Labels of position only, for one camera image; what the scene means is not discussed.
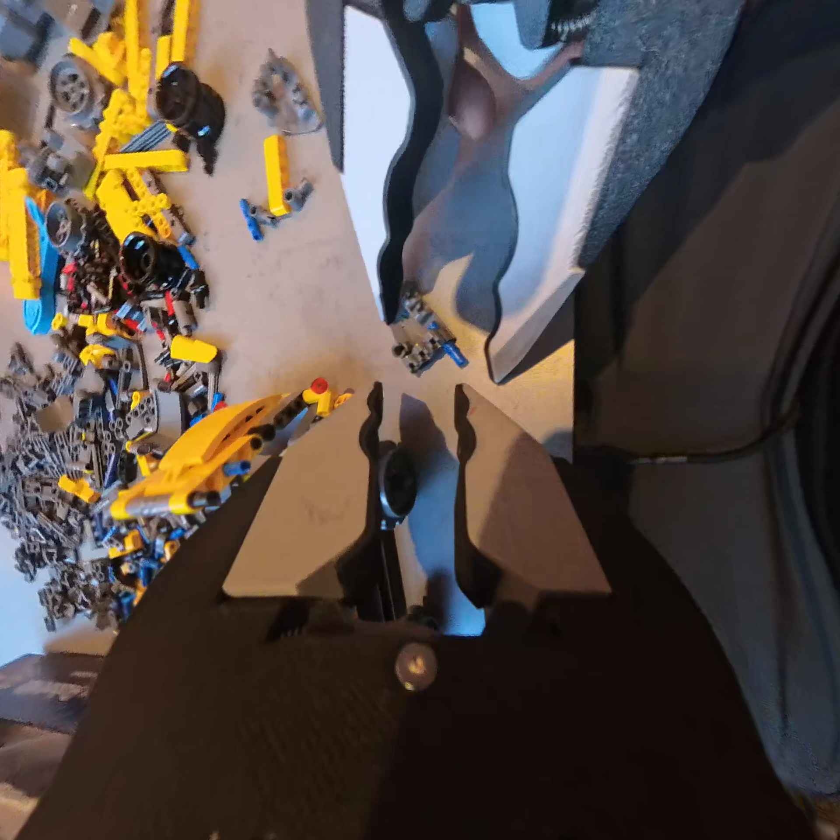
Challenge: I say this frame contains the light blue toy piece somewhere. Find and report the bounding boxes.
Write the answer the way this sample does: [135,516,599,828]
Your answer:
[21,196,61,337]

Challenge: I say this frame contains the yellow black toy vehicle model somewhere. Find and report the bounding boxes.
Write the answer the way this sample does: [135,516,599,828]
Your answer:
[108,376,434,624]

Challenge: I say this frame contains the grey toy turntable ring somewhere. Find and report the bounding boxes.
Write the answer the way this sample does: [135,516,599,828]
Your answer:
[41,199,88,249]

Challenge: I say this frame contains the grey panel with grey connectors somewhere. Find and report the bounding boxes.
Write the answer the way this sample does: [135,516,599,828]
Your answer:
[251,49,324,137]

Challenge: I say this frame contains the grey desk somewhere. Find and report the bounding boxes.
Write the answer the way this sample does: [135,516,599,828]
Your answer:
[0,0,578,657]

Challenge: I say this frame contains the pile of small toy connectors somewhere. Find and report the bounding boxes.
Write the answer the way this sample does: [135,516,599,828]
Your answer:
[0,190,227,634]

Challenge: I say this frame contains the short yellow toy beam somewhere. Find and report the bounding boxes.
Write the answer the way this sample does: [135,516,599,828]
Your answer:
[262,134,293,219]

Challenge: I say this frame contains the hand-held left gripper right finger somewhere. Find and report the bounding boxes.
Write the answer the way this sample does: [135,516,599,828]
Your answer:
[453,382,613,611]

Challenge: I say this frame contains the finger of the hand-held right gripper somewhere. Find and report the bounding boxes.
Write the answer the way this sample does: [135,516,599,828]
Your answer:
[341,0,454,326]
[484,42,643,386]

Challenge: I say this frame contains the black cable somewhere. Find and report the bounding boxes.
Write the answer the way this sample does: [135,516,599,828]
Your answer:
[626,394,802,466]

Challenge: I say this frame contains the small grey toy wheel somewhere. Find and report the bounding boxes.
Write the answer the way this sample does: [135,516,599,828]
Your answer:
[49,58,97,114]

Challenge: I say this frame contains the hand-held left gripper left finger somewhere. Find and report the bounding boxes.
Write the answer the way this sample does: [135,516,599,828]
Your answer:
[222,381,403,621]

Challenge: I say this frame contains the person's trousers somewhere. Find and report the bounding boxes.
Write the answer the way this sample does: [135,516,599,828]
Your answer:
[574,125,840,808]

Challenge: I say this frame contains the person's right hand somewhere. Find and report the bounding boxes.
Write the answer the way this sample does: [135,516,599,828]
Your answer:
[448,13,522,142]

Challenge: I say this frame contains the grey panel with blue pins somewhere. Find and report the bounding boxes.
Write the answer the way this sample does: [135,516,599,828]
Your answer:
[388,282,470,376]

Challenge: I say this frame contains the black toy wheel rim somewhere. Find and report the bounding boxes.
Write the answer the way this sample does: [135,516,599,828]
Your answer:
[118,231,191,298]
[153,62,227,177]

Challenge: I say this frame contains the yellow curved toy panel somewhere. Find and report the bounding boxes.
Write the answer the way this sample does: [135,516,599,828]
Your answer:
[169,335,222,366]

